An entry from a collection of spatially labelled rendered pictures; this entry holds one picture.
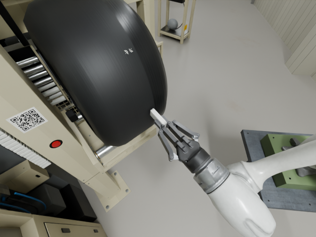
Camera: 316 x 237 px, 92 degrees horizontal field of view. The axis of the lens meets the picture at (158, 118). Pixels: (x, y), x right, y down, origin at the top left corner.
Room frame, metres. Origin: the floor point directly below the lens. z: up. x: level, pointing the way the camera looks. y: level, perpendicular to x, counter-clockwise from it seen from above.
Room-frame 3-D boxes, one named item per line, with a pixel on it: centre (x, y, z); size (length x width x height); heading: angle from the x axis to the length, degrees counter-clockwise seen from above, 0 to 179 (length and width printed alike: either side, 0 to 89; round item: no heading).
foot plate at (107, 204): (0.33, 0.44, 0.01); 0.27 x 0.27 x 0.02; 41
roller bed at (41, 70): (0.65, 0.68, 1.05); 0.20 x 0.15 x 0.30; 131
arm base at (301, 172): (0.36, -0.85, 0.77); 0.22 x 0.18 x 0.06; 6
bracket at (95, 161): (0.39, 0.40, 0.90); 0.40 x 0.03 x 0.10; 41
